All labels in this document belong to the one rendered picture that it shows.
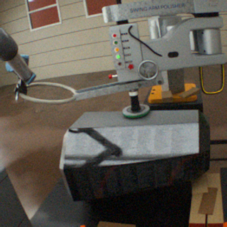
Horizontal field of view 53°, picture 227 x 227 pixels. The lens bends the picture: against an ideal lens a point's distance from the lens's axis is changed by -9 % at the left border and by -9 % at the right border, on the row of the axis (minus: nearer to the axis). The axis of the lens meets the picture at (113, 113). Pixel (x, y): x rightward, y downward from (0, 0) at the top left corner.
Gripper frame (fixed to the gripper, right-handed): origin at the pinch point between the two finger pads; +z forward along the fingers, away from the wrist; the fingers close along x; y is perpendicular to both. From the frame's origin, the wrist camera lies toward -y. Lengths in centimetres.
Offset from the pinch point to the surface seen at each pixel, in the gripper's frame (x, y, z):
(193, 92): 153, 32, -16
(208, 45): 119, 65, -65
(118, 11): 57, 31, -76
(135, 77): 73, 41, -30
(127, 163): 62, 67, 24
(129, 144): 67, 59, 13
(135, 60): 72, 40, -43
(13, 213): -19, 61, 57
